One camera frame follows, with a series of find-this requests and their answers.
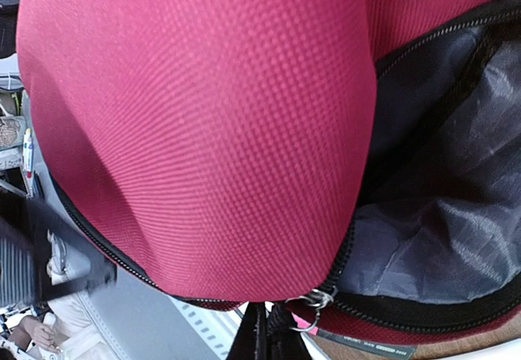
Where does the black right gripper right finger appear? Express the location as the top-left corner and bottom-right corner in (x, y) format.
(268, 303), (312, 360)

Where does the red student backpack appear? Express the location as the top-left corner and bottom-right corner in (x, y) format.
(2, 0), (520, 349)

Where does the black pink highlighter pen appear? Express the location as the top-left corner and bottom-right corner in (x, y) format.
(291, 314), (317, 335)

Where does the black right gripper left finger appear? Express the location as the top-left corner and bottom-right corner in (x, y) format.
(227, 302), (267, 360)

